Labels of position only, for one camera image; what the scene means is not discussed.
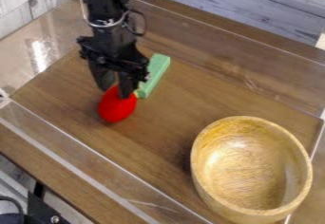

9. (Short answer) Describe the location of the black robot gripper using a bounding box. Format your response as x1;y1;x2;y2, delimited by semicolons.
76;18;149;99

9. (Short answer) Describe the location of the red felt strawberry toy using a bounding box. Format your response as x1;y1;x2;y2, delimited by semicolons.
98;85;138;122

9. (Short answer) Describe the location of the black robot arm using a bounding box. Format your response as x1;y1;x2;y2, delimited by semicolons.
76;0;150;99

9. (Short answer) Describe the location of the green rectangular block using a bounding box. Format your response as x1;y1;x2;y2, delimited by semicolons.
137;53;171;99

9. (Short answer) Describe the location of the clear acrylic table barrier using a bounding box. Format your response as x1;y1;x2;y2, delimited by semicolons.
0;0;325;224

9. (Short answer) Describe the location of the wooden bowl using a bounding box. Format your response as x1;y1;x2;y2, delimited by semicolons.
190;116;313;224

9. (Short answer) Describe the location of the black clamp with cable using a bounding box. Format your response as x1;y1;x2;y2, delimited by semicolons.
0;182;71;224

